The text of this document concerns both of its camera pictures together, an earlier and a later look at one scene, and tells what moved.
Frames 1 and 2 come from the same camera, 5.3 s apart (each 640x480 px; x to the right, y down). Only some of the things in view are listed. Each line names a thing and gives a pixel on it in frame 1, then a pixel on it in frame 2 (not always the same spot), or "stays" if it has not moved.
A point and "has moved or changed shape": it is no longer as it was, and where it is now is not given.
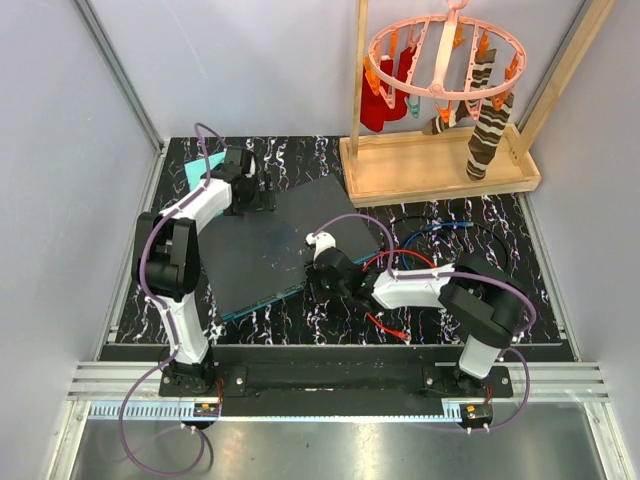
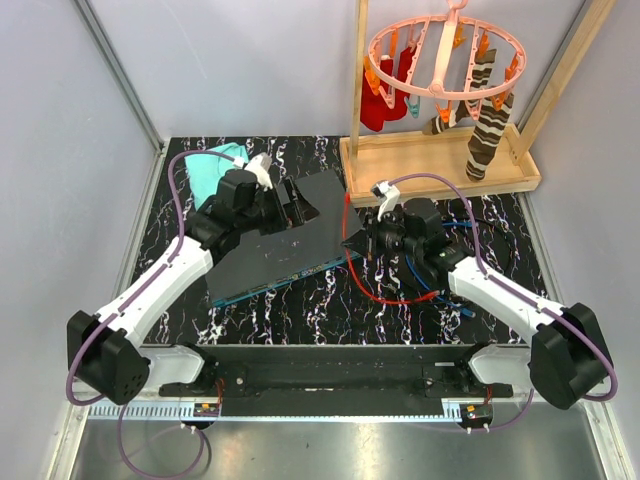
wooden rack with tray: (398, 168) stays
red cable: (405, 336) has moved or changed shape
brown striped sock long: (486, 136) stays
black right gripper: (316, 293) to (360, 241)
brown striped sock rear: (481, 76) stays
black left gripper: (262, 199) to (299, 210)
